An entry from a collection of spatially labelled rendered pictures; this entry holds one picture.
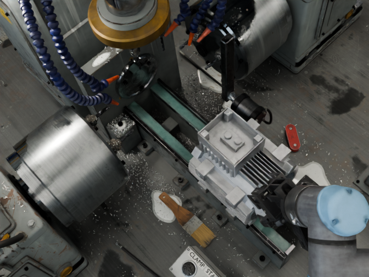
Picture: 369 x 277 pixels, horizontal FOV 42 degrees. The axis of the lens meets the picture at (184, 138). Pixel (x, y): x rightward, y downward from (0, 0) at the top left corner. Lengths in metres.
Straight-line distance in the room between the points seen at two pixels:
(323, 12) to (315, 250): 0.83
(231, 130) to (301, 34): 0.45
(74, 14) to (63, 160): 0.38
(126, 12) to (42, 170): 0.40
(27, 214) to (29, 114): 0.62
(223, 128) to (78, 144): 0.34
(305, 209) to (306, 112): 0.75
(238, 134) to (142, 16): 0.35
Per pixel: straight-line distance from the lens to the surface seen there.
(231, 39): 1.11
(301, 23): 1.43
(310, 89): 1.59
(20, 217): 1.10
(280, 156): 1.16
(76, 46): 1.33
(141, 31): 1.04
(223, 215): 1.37
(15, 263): 1.15
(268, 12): 1.32
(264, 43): 1.32
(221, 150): 1.11
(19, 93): 1.72
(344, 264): 0.80
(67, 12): 1.26
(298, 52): 1.53
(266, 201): 0.95
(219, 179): 1.14
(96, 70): 1.24
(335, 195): 0.77
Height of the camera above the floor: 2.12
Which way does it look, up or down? 63 degrees down
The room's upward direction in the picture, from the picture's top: 11 degrees counter-clockwise
